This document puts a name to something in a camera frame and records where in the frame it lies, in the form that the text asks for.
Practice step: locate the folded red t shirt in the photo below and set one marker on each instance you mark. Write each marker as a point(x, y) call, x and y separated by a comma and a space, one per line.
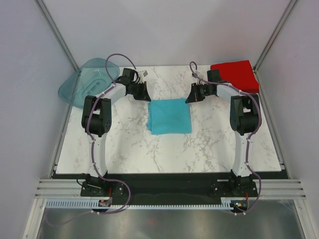
point(239, 74)

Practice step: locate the white slotted cable duct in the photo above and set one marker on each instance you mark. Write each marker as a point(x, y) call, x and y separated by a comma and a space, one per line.
point(112, 204)

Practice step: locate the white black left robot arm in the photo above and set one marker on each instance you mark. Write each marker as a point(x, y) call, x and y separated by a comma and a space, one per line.
point(97, 113)

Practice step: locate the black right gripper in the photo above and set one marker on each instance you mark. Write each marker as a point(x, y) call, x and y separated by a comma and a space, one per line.
point(194, 96)

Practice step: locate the teal t shirt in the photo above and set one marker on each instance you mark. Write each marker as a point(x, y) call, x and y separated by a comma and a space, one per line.
point(169, 117)

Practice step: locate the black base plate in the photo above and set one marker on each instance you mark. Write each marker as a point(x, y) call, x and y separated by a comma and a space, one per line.
point(170, 187)

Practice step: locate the aluminium frame rail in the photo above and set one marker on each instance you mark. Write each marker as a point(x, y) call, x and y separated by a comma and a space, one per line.
point(270, 189)

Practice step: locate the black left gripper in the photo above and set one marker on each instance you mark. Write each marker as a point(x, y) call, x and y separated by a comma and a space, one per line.
point(143, 95)

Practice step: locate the aluminium corner post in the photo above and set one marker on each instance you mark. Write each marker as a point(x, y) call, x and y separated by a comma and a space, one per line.
point(56, 32)
point(275, 33)

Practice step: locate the teal transparent plastic bin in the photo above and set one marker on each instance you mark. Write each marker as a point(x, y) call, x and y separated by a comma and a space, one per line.
point(90, 79)

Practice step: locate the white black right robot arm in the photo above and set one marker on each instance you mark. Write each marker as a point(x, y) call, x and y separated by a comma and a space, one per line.
point(245, 114)

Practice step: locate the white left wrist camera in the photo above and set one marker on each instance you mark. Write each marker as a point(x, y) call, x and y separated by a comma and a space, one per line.
point(142, 74)

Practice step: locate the right aluminium corner post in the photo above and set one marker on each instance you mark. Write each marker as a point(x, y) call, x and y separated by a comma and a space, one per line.
point(275, 33)

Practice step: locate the left aluminium corner post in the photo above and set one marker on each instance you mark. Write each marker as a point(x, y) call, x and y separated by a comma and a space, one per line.
point(56, 32)

